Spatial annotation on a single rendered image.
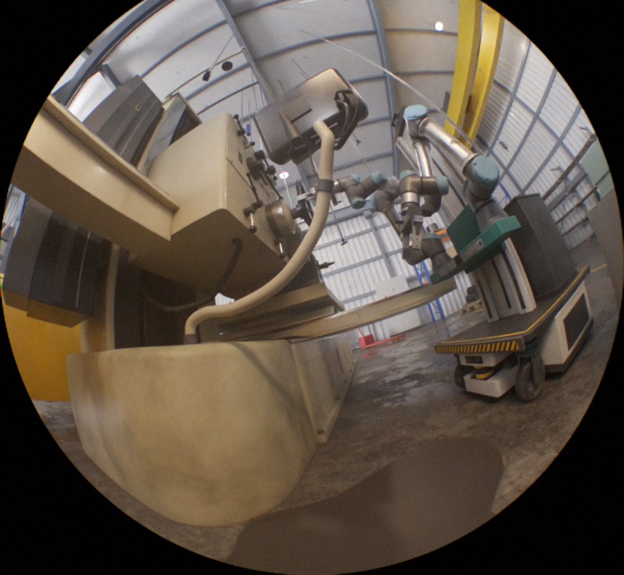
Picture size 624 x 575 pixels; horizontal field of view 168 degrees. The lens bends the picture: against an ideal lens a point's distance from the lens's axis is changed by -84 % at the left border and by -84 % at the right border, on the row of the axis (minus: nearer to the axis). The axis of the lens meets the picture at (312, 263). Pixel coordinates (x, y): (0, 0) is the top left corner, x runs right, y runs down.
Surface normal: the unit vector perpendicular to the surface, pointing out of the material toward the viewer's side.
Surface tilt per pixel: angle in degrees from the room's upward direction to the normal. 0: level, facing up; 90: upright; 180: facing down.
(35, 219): 90
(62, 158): 90
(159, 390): 90
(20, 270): 90
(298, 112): 109
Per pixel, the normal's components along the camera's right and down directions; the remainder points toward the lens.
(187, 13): 0.18, 0.82
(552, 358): -0.97, 0.25
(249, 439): 0.80, -0.39
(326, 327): -0.25, -0.31
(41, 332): 0.94, -0.31
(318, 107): -0.37, 0.09
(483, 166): -0.40, -0.12
